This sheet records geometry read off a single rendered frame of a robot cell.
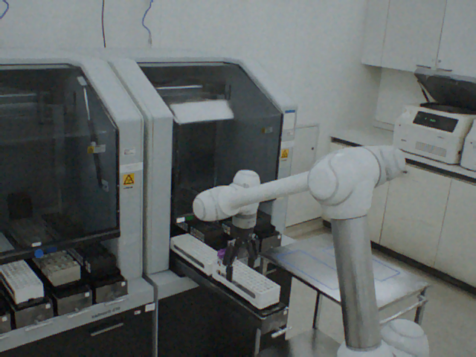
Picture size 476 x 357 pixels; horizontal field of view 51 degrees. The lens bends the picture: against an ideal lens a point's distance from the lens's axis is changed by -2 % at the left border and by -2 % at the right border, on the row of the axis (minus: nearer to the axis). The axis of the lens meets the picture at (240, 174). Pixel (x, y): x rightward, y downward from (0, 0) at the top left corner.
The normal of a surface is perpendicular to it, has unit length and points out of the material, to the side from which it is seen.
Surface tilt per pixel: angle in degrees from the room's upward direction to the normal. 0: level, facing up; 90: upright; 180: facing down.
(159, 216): 90
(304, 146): 90
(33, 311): 90
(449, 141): 90
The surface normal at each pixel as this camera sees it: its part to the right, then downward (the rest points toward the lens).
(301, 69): 0.64, 0.27
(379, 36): -0.77, 0.15
